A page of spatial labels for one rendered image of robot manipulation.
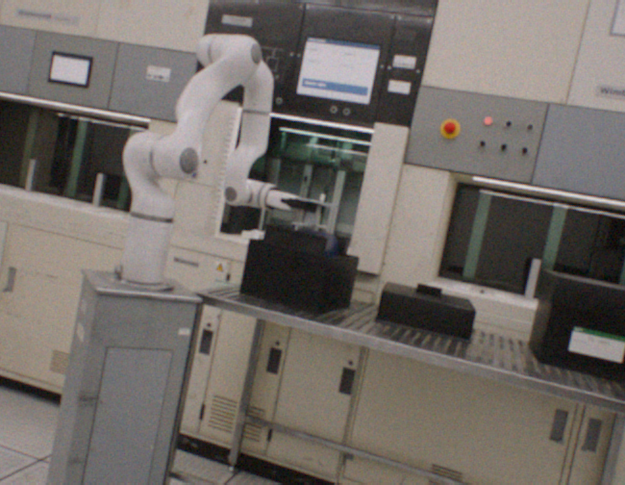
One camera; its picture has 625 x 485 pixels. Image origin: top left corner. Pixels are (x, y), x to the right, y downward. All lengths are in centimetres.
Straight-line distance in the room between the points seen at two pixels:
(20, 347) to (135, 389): 131
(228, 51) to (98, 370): 95
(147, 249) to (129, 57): 118
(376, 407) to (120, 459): 95
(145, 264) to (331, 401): 97
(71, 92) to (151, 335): 142
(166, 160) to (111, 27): 122
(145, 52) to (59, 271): 98
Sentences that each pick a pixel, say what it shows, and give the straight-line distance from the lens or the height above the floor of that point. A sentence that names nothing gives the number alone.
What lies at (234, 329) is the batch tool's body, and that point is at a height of 53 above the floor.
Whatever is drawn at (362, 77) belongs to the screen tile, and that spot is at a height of 156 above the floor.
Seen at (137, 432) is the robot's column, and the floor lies 38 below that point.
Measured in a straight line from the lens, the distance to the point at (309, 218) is 197.
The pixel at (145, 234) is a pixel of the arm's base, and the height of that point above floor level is 91.
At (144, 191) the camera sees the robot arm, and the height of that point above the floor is 102.
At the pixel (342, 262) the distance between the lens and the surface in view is 192.
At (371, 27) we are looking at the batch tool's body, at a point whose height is 174.
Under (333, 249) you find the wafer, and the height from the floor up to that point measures 94.
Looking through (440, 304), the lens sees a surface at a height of 86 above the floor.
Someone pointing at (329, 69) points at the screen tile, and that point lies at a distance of 241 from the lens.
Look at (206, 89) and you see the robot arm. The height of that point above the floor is 133.
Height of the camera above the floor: 109
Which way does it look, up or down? 4 degrees down
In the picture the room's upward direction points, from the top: 11 degrees clockwise
